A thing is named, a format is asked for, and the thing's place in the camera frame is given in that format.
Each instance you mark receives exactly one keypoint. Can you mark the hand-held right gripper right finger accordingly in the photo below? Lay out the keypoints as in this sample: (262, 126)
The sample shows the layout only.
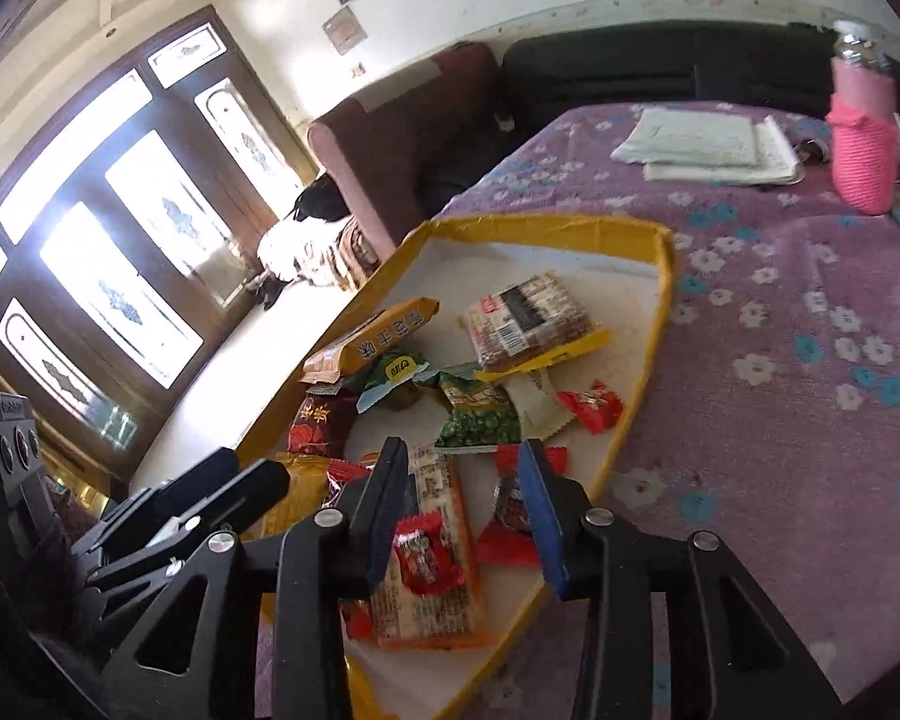
(544, 517)

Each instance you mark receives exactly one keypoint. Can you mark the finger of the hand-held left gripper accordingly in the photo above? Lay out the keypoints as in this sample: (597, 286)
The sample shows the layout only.
(195, 476)
(232, 491)

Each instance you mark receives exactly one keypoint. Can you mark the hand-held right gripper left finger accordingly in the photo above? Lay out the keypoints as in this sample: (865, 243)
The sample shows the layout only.
(386, 517)

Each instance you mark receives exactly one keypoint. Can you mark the red and black snack packet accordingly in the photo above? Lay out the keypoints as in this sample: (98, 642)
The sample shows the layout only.
(510, 502)

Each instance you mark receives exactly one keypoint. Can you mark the red candy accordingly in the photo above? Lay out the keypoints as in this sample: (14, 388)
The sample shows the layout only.
(356, 619)
(592, 405)
(345, 474)
(424, 551)

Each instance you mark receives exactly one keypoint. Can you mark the green peas snack packet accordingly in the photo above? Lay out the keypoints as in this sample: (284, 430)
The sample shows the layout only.
(476, 420)

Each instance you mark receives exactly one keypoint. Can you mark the orange brown snack packet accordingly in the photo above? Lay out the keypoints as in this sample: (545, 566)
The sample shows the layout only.
(382, 337)

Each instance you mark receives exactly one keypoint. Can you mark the yellow packet of brown snacks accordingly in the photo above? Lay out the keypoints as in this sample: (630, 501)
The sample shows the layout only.
(529, 315)

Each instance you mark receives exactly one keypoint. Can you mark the yellow cardboard tray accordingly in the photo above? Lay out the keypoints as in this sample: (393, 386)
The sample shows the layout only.
(495, 255)

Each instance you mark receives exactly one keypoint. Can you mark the long orange clear snack packet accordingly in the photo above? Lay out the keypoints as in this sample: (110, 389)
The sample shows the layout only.
(442, 502)

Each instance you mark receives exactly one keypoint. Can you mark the yellow snack packet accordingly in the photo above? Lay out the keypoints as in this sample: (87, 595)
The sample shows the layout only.
(296, 487)

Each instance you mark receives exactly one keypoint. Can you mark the dark red snack packet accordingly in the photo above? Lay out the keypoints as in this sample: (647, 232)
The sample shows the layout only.
(319, 420)

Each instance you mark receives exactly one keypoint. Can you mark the black and white patterned cloth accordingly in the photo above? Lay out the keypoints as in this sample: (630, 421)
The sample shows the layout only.
(315, 247)

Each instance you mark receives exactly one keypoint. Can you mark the wooden glass panel door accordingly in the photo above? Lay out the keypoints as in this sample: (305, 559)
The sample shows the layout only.
(217, 187)

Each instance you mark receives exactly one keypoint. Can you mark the purple floral blanket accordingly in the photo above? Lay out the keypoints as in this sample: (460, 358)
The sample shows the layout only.
(757, 300)

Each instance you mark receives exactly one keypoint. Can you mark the maroon armchair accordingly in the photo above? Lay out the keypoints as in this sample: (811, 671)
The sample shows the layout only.
(390, 142)

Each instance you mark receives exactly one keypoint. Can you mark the white folded cloth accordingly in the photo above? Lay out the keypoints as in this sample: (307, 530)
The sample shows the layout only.
(690, 136)

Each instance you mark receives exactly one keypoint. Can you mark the white notebook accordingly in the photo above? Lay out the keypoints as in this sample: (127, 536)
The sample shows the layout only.
(776, 157)

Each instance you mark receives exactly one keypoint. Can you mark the small dark object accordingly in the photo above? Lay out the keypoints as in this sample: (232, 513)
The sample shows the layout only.
(810, 150)

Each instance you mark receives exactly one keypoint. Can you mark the black sofa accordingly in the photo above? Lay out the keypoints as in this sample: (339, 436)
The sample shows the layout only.
(645, 67)

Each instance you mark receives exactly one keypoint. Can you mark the pink sleeved bottle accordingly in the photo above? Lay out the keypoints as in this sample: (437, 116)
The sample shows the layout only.
(862, 142)

